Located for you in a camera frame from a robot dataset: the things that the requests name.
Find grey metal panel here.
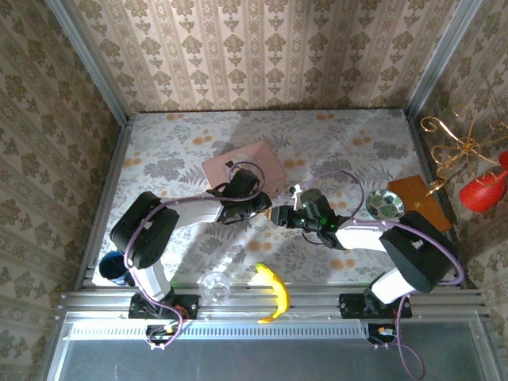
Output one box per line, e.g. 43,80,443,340
46,311,495,381

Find black connector board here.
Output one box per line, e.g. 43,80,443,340
146,324,178,345
367,323,400,345

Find yellow banana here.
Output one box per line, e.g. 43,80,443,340
253,262,292,325

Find pink box with couple picture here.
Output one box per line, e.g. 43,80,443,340
201,139,287,196

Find orange wooden board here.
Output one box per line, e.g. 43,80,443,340
387,175,453,233

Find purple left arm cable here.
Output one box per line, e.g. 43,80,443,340
123,160,267,352

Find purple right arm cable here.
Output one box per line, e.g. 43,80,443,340
299,169,465,380

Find aluminium front rail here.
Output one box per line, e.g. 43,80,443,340
58,291,490,318

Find blue cup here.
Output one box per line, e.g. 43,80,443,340
98,250,134,287

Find leaf pattern bowl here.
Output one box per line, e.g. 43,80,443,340
364,189,405,221

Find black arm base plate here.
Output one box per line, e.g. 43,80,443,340
127,293,199,321
338,292,414,320

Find aluminium side rail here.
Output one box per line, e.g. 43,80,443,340
404,110,479,291
73,117,134,293

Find slotted white cable duct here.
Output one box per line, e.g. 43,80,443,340
63,320,368,341

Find gold wire stand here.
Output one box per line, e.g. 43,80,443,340
412,103,508,210

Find aluminium frame post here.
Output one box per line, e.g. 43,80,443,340
405,0,484,117
43,0,131,125

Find floral table cover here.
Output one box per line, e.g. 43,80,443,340
91,109,457,287

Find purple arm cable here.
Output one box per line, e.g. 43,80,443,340
299,169,465,380
123,160,267,352

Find clear glass cup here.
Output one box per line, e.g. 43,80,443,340
199,271,231,306

